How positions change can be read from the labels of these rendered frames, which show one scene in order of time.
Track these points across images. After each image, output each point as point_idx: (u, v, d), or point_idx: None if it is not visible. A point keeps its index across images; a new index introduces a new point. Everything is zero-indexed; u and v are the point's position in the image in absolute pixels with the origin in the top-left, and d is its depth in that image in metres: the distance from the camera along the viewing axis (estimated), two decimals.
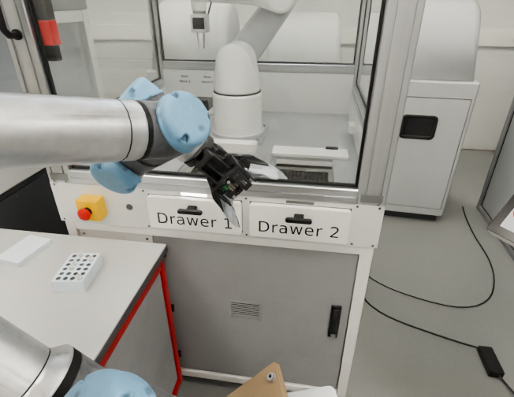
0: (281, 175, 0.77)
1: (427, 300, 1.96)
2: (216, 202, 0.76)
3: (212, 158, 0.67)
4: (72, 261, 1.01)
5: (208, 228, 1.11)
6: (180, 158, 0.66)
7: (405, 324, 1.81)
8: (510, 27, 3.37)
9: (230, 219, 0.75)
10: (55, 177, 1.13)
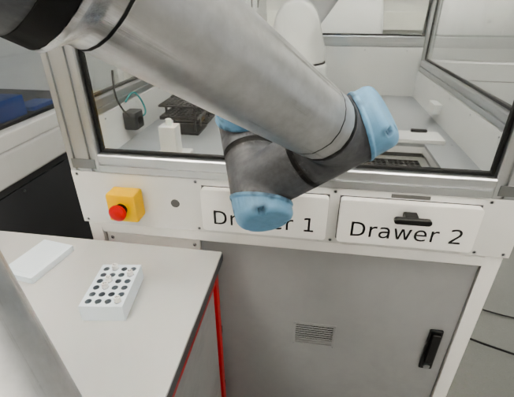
0: None
1: (497, 313, 1.70)
2: None
3: None
4: (106, 276, 0.74)
5: (281, 231, 0.84)
6: None
7: (479, 342, 1.54)
8: None
9: None
10: (79, 165, 0.86)
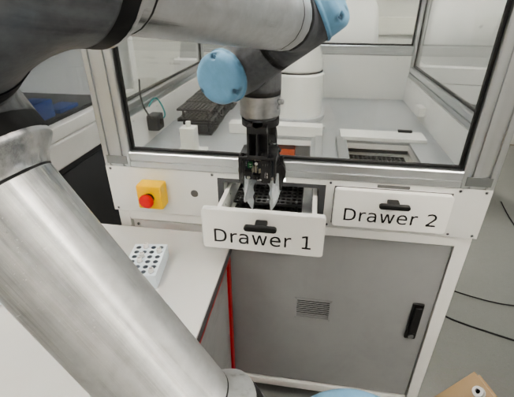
0: (273, 204, 0.79)
1: (482, 298, 1.85)
2: None
3: (263, 135, 0.67)
4: (140, 253, 0.89)
5: (279, 248, 0.87)
6: (243, 112, 0.66)
7: (463, 324, 1.69)
8: None
9: (244, 197, 0.75)
10: (113, 161, 1.01)
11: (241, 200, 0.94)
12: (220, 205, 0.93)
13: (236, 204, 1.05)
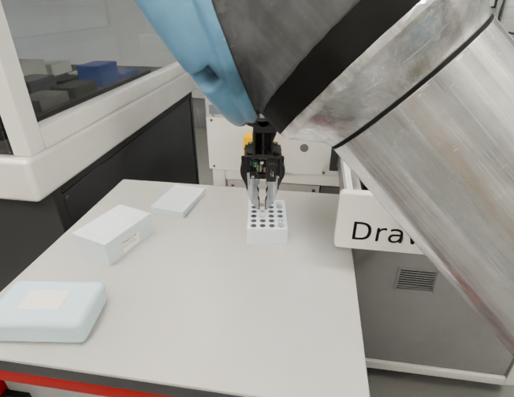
0: (269, 203, 0.79)
1: None
2: (243, 179, 0.77)
3: (268, 135, 0.67)
4: (261, 205, 0.80)
5: None
6: None
7: None
8: None
9: (251, 198, 0.75)
10: (215, 111, 0.92)
11: None
12: None
13: None
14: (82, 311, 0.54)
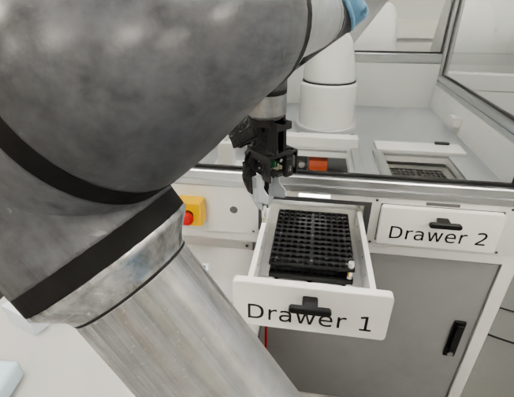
0: (270, 201, 0.80)
1: (508, 309, 1.82)
2: (247, 184, 0.75)
3: (280, 131, 0.69)
4: (351, 262, 0.74)
5: (330, 328, 0.69)
6: (262, 113, 0.65)
7: (491, 335, 1.67)
8: None
9: (264, 200, 0.74)
10: None
11: (278, 262, 0.76)
12: (253, 268, 0.75)
13: (267, 258, 0.87)
14: None
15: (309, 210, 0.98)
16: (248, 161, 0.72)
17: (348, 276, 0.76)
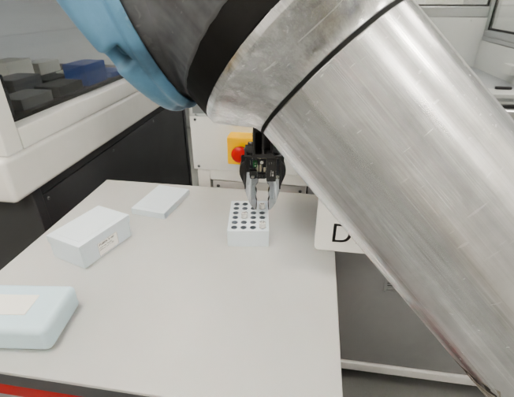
0: (272, 203, 0.79)
1: None
2: (241, 178, 0.77)
3: None
4: None
5: None
6: None
7: None
8: None
9: (248, 198, 0.75)
10: (199, 110, 0.90)
11: None
12: None
13: None
14: (49, 317, 0.52)
15: None
16: None
17: None
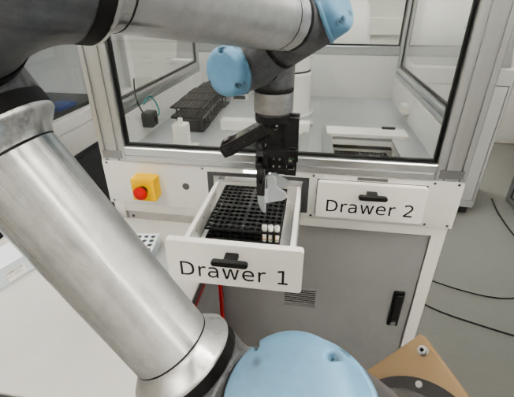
0: None
1: (468, 291, 1.91)
2: (261, 187, 0.73)
3: None
4: (277, 227, 0.82)
5: (253, 283, 0.77)
6: (284, 109, 0.66)
7: (449, 315, 1.75)
8: None
9: (278, 197, 0.75)
10: (108, 155, 1.07)
11: (213, 227, 0.84)
12: (189, 232, 0.83)
13: None
14: None
15: (255, 187, 1.06)
16: (262, 162, 0.71)
17: (275, 239, 0.84)
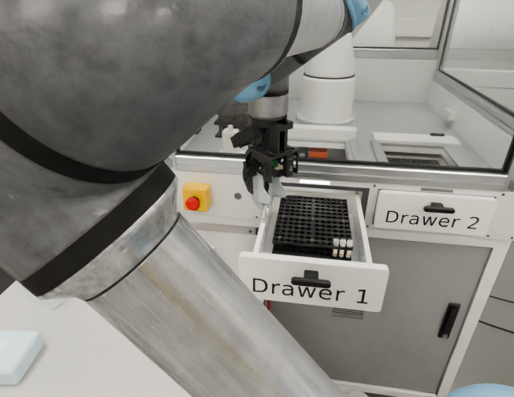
0: (270, 201, 0.80)
1: (502, 298, 1.87)
2: (247, 184, 0.75)
3: (281, 131, 0.69)
4: (350, 241, 0.79)
5: (329, 301, 0.74)
6: (264, 113, 0.65)
7: (486, 324, 1.72)
8: None
9: (264, 200, 0.74)
10: None
11: (281, 242, 0.81)
12: (257, 246, 0.80)
13: (270, 240, 0.92)
14: (16, 359, 0.66)
15: (310, 196, 1.03)
16: (249, 161, 0.72)
17: (346, 254, 0.80)
